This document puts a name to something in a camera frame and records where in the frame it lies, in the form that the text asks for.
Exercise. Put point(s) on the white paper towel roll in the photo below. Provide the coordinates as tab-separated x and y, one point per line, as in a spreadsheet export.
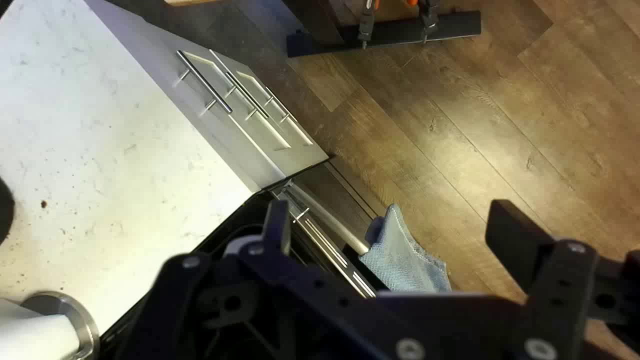
33	333

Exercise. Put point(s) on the white cabinet with drawers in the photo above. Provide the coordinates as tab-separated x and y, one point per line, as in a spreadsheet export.
167	47

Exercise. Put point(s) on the black stand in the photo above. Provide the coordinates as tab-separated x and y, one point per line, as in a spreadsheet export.
401	31

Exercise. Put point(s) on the black countertop appliance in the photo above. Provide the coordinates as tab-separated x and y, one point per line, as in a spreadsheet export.
4	213

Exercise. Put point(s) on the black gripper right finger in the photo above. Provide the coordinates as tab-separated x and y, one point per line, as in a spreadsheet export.
566	287

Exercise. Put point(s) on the light blue towel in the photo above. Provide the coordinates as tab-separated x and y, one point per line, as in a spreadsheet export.
407	261

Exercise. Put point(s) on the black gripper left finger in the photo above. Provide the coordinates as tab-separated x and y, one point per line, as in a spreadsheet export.
200	307

